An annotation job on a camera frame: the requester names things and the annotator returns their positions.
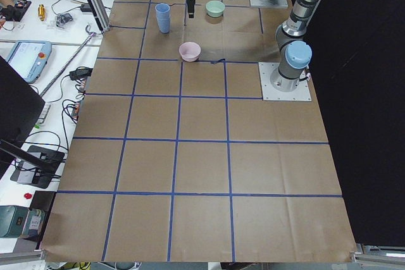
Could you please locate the light blue cup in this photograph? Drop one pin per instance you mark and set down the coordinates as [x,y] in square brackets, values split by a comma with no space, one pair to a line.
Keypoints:
[162,11]

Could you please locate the mint green bowl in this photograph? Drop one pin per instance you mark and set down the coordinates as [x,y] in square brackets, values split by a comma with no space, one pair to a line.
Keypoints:
[214,8]

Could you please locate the pink bowl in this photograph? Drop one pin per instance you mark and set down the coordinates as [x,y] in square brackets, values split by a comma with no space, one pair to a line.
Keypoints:
[189,51]

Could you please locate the black power adapter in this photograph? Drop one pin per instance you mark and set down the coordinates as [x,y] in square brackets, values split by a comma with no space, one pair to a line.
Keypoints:
[85,8]

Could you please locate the gold cylinder tool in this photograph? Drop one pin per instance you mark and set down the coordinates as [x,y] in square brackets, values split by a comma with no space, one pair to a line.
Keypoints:
[41,12]

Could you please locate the blue teach pendant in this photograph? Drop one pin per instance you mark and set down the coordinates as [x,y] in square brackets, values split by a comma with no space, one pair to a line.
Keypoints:
[29,57]

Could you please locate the black monitor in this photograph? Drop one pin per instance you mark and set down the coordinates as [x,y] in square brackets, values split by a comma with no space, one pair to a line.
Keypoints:
[20,106]

